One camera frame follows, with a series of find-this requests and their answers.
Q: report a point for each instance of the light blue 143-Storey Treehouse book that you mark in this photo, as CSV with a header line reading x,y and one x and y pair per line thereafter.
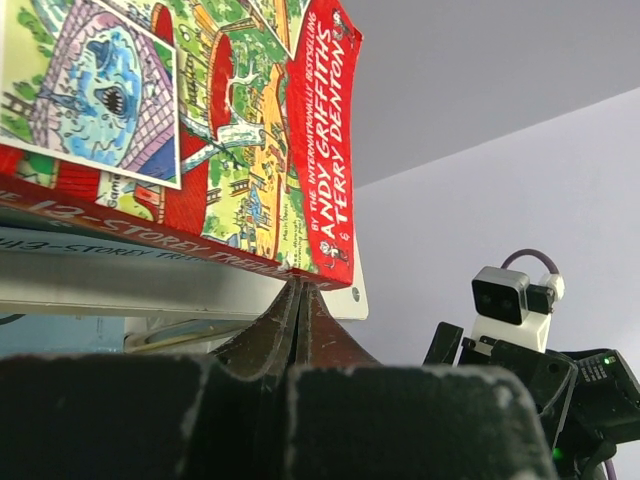
x,y
54,243

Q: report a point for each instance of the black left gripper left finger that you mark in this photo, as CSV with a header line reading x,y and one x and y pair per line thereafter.
x,y
127,416

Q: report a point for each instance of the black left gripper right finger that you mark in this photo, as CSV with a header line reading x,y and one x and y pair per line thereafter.
x,y
351,418

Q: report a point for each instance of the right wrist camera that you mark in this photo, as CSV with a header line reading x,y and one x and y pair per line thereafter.
x,y
510,308

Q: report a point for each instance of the white two-tier shelf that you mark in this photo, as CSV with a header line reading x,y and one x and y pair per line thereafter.
x,y
167,304

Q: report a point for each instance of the red 13-Storey Treehouse book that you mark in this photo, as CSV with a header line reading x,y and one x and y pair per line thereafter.
x,y
214,129

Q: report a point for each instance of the light blue book with swan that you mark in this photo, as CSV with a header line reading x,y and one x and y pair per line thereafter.
x,y
35,334

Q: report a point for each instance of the Little Women book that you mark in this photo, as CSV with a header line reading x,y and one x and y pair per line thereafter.
x,y
14,218

